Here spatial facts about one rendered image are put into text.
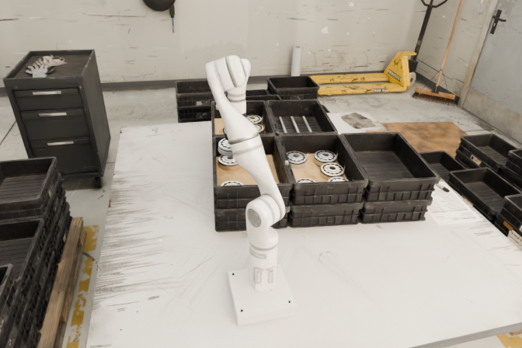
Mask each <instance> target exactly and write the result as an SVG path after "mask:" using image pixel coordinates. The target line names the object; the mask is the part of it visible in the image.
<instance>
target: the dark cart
mask: <svg viewBox="0 0 522 348"><path fill-rule="evenodd" d="M51 54H52V55H53V56H54V57H55V56H60V57H64V58H65V59H64V62H66V63H67V64H61V65H58V66H55V67H54V68H52V69H54V71H53V72H51V73H50V74H48V75H46V77H41V78H33V75H31V74H28V73H26V70H29V71H31V69H30V68H29V69H25V67H29V66H31V67H33V63H35V61H37V60H38V58H40V59H41V60H42V58H43V57H45V56H49V57H50V55H51ZM2 80H3V82H4V85H5V89H6V92H7V94H8V97H9V101H10V104H11V107H12V111H13V113H14V116H15V119H16V123H17V125H18V128H19V132H20V134H21V137H22V140H23V144H24V147H25V149H26V153H27V156H28V158H44V157H56V159H57V163H56V166H57V172H59V173H60V174H61V181H62V180H70V179H86V178H95V182H96V186H97V188H99V187H102V182H101V181H102V180H101V177H103V175H104V171H105V167H106V160H107V156H108V151H109V147H110V139H111V136H110V128H109V124H108V120H107V115H106V107H105V103H104V98H103V91H102V86H101V82H100V77H99V70H98V65H97V61H96V53H95V50H94V49H91V50H31V51H29V52H28V53H27V54H26V55H25V56H24V58H23V59H22V60H21V61H20V62H19V63H18V64H17V65H16V66H15V67H14V68H13V69H12V70H11V71H10V72H9V73H8V74H7V75H6V76H5V77H4V78H3V79H2Z"/></svg>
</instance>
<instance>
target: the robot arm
mask: <svg viewBox="0 0 522 348"><path fill-rule="evenodd" d="M250 71H251V64H250V63H249V61H248V60H247V59H240V58H239V57H238V56H236V55H230V56H227V57H223V58H221V59H218V60H216V61H211V62H209V63H207V64H206V65H205V74H206V78H207V81H208V85H209V86H210V88H211V91H212V94H213V96H214V99H215V102H216V104H217V105H216V110H219V111H220V114H221V118H222V120H223V123H224V128H223V133H224V137H225V140H227V141H229V144H230V146H231V150H232V153H233V155H234V158H235V161H236V162H237V163H238V164H239V165H240V166H241V167H242V168H243V169H244V170H245V171H246V172H248V173H249V174H250V175H251V176H252V177H253V178H254V180H255V181H256V183H257V185H258V187H259V191H260V193H261V196H260V197H258V198H256V199H255V200H253V201H251V202H249V203H248V205H247V207H246V211H245V216H246V227H247V233H248V236H249V283H250V285H251V287H252V288H254V290H255V292H260V291H273V288H274V286H275V285H276V283H277V255H278V240H279V236H278V233H277V231H276V230H275V229H274V228H271V227H270V226H271V225H273V224H275V223H276V222H278V221H279V220H280V219H282V218H283V217H284V215H285V206H284V202H283V199H282V196H281V195H280V191H279V190H278V188H277V185H276V183H275V180H274V178H273V175H272V172H271V170H270V167H269V164H268V161H267V159H266V155H265V151H264V149H263V144H262V141H261V138H260V136H259V132H258V130H257V128H256V127H255V125H254V124H252V123H251V122H250V121H249V120H248V119H246V101H245V89H246V83H247V81H248V77H249V73H250ZM225 91H227V93H228V98H227V97H226V96H225V94H224V92H225Z"/></svg>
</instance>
